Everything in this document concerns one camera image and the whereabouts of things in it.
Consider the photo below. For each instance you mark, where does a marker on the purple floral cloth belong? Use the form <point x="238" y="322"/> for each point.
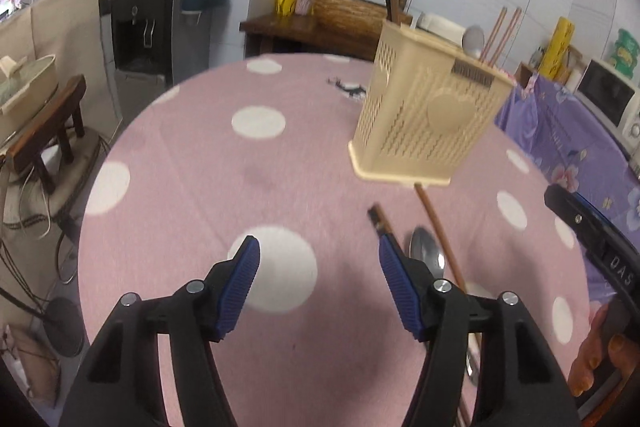
<point x="571" y="148"/>

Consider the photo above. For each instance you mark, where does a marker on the dark wooden stool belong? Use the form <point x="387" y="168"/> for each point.
<point x="48" y="125"/>

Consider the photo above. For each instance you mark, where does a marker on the yellow mug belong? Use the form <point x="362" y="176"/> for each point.
<point x="285" y="7"/>

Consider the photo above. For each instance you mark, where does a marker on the green stacked containers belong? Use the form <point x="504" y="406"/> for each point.
<point x="624" y="53"/>

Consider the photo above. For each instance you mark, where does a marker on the dark wooden side table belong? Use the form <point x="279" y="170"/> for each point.
<point x="273" y="33"/>

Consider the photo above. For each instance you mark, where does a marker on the grey water dispenser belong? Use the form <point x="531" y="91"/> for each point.
<point x="156" y="39"/>

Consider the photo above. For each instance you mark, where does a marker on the yellow rolled mat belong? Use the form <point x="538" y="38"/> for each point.
<point x="558" y="45"/>

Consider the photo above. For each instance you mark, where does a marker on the woven basket sink basin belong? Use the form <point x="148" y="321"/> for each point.
<point x="361" y="19"/>

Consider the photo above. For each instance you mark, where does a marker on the wooden handled metal spoon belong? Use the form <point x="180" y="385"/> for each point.
<point x="423" y="246"/>

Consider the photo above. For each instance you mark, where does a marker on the pink polka dot tablecloth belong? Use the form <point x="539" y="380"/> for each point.
<point x="261" y="148"/>

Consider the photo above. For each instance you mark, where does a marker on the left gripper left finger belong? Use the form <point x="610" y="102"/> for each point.
<point x="118" y="383"/>

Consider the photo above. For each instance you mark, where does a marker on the cream cooking pot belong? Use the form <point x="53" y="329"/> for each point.
<point x="28" y="87"/>

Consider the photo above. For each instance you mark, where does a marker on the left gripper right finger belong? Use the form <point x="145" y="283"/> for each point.
<point x="520" y="382"/>

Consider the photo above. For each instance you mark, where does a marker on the beige plastic utensil holder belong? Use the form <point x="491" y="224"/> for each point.
<point x="427" y="105"/>

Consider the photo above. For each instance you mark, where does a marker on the person's right hand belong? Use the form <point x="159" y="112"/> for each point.
<point x="622" y="352"/>

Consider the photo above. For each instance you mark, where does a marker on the reddish brown chopstick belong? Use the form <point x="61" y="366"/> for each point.
<point x="452" y="261"/>

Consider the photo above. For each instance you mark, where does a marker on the white microwave oven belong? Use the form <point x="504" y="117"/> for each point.
<point x="613" y="99"/>

